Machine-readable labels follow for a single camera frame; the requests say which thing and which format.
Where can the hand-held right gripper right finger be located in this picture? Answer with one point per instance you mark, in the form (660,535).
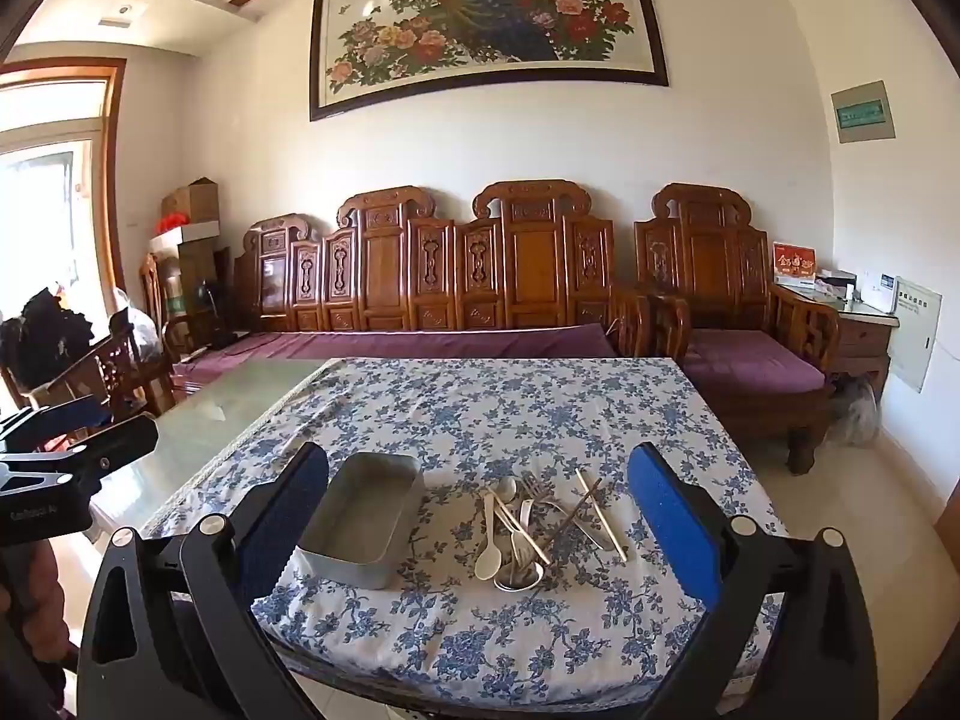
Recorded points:
(667,517)

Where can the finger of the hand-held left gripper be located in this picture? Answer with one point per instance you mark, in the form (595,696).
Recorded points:
(112,441)
(71,416)

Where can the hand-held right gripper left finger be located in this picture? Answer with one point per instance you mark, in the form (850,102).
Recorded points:
(289,510)

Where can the rectangular metal box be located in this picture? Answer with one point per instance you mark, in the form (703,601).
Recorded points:
(360,532)

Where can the metal fork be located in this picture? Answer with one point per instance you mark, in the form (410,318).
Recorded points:
(531,486)

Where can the metal spoon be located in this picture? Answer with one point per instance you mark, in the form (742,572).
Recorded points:
(508,487)
(519,547)

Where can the white plastic spoon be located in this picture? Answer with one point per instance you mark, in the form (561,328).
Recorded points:
(488,561)

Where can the carved wooden chair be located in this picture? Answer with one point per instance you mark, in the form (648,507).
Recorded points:
(112,375)

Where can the black clothing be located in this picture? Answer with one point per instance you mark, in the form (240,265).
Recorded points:
(41,337)

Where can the white plastic bag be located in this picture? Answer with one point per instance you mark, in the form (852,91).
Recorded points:
(139,326)

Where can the purple armchair cushion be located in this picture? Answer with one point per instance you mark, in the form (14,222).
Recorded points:
(750,364)

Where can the blue floral tablecloth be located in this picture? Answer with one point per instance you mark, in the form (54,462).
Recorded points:
(465,420)

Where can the white flat box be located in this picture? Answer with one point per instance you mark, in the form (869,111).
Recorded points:
(187,236)

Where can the clear plastic bag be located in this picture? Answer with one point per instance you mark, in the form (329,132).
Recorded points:
(856,409)

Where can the brown cardboard box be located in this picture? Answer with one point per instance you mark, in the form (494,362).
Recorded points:
(191,202)

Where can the long carved wooden sofa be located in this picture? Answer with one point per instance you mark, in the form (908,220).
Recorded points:
(382,262)

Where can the carved wooden armchair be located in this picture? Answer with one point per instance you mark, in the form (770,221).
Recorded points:
(705,255)

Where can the wooden side table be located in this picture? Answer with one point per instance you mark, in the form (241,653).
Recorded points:
(862,337)

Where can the red desk calendar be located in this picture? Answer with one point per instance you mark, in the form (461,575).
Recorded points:
(793,264)

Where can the tissue box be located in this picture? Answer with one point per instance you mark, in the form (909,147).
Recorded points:
(834,283)

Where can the ceiling smoke detector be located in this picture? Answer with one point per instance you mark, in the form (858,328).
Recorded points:
(124,10)

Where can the framed peacock painting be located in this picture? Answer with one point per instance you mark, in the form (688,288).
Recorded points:
(487,22)

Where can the wooden door frame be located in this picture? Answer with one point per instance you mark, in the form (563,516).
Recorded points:
(114,165)

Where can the white wall electrical panel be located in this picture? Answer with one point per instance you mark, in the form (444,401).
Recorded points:
(915,334)

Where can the green wall sign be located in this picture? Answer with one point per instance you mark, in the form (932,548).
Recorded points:
(862,112)

